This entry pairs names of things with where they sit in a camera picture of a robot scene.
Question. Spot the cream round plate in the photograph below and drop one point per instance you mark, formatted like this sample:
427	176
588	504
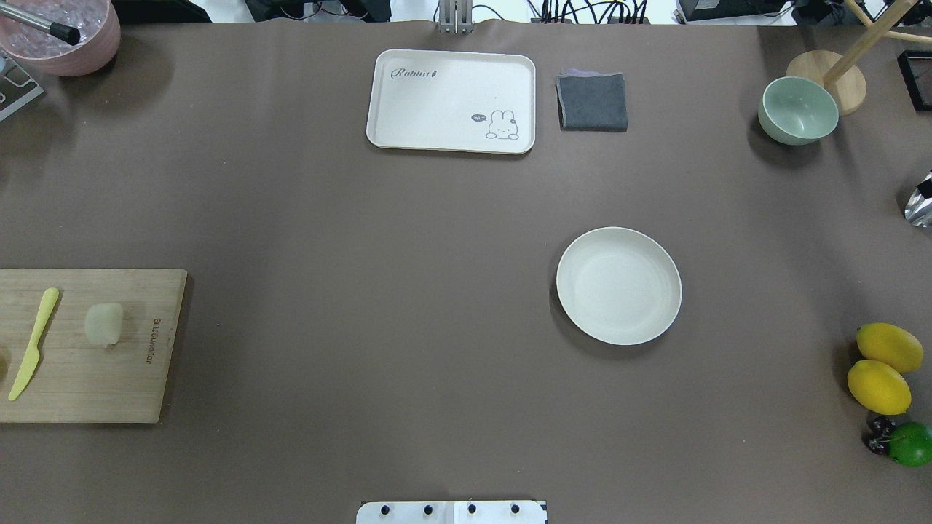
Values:
619	286

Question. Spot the white steamed bun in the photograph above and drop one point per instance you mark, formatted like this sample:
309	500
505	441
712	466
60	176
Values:
103	323

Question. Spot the cream rabbit serving tray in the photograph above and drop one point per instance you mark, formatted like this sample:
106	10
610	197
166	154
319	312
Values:
459	101

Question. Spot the black framed tray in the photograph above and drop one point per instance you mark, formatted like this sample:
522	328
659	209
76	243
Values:
915	67

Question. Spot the folded grey cloth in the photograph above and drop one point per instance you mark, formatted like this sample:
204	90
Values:
591	101

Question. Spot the pale green bowl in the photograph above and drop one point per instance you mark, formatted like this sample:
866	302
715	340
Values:
796	111

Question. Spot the bamboo cutting board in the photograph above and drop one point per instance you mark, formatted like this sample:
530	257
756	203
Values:
77	381

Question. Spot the wooden mug tree stand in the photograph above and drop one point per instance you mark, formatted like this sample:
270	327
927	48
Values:
839	73

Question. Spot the upper yellow lemon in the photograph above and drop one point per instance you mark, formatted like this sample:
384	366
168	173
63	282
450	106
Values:
891	344

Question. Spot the yellow lemon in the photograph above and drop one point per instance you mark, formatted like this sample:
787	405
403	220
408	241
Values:
891	344
879	387

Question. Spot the lower yellow lemon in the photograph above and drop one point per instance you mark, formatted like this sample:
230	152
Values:
879	387

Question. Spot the pink bowl with ice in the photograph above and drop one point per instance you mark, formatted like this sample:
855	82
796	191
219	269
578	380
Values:
99	31

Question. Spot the yellow plastic knife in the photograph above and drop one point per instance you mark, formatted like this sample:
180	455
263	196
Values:
32	354

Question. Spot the dark cherries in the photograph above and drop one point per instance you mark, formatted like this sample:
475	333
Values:
880	431

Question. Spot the silver metal scoop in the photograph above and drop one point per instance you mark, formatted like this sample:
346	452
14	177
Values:
917	210

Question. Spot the metal scoop black tip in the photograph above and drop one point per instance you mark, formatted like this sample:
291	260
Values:
59	31

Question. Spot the green lime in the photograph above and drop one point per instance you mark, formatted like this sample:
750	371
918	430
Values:
910	444

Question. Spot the white cup rack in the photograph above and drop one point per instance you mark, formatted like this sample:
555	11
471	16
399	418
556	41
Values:
18	87

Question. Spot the aluminium camera post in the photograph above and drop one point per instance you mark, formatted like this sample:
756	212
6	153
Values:
455	16

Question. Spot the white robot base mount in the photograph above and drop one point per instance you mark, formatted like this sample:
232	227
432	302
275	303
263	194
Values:
465	511

